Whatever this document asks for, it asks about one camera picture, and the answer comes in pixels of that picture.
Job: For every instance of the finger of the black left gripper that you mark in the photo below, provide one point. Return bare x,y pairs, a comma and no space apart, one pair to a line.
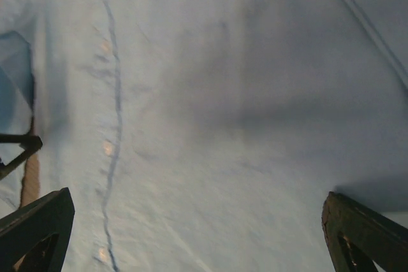
29,143

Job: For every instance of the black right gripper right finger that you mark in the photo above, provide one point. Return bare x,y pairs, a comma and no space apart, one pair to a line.
360,239

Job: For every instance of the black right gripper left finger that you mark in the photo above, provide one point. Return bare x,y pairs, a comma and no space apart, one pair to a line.
38,234

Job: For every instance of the light blue button shirt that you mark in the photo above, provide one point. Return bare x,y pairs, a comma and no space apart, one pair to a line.
205,135

